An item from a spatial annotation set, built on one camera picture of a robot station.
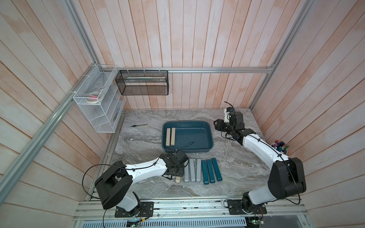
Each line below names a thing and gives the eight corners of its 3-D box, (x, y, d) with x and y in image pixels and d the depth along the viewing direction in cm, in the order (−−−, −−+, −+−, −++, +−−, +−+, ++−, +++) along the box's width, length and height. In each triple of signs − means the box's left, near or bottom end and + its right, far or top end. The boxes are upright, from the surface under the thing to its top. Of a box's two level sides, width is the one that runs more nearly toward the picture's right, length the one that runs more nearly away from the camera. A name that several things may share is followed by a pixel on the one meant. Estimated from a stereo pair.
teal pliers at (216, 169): (217, 181, 85) (218, 180, 83) (210, 159, 94) (211, 158, 92) (221, 180, 85) (222, 179, 83) (214, 159, 94) (215, 157, 92)
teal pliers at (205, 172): (203, 184, 83) (204, 183, 81) (201, 161, 92) (201, 160, 90) (208, 184, 83) (209, 183, 81) (205, 161, 92) (206, 160, 90)
